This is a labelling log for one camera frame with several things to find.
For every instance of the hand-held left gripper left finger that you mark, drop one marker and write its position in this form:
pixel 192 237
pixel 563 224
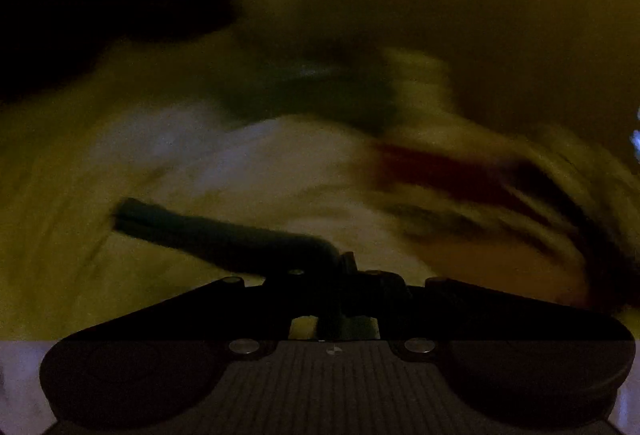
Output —
pixel 300 282

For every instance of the dark cloth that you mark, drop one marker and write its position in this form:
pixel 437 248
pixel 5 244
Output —
pixel 75 15

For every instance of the red garment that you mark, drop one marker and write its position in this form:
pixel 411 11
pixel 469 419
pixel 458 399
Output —
pixel 425 170

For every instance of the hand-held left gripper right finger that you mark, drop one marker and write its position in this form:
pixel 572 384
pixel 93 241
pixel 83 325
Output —
pixel 385 287

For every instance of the white brown patterned cloth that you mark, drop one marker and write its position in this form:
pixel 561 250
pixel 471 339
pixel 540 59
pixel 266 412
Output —
pixel 525 215

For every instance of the grey-green garment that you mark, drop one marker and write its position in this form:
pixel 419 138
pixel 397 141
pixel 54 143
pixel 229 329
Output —
pixel 325 90

